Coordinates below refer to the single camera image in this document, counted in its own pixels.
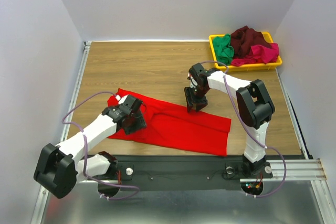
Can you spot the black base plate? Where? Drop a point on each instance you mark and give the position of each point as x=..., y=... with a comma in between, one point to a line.
x=187, y=172

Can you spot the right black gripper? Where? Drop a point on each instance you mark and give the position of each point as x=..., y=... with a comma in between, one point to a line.
x=196, y=100

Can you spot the red t shirt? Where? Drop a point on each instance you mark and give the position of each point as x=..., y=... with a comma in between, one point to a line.
x=170, y=125

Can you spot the aluminium frame rail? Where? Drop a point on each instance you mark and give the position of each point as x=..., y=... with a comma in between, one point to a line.
x=296, y=170

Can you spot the maroon t shirt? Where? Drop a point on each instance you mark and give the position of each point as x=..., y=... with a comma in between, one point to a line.
x=242, y=39

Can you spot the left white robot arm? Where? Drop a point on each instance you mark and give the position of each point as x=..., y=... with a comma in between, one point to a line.
x=60, y=167

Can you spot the magenta t shirt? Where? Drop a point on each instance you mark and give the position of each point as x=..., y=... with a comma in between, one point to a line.
x=259, y=54

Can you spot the yellow plastic bin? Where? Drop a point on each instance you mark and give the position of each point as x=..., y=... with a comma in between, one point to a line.
x=248, y=67

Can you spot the green t shirt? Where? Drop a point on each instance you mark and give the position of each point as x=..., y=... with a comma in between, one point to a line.
x=224, y=51

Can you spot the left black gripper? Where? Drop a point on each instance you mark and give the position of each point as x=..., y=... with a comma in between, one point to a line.
x=140, y=124

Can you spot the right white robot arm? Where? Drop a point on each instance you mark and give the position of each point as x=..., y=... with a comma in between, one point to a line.
x=252, y=104

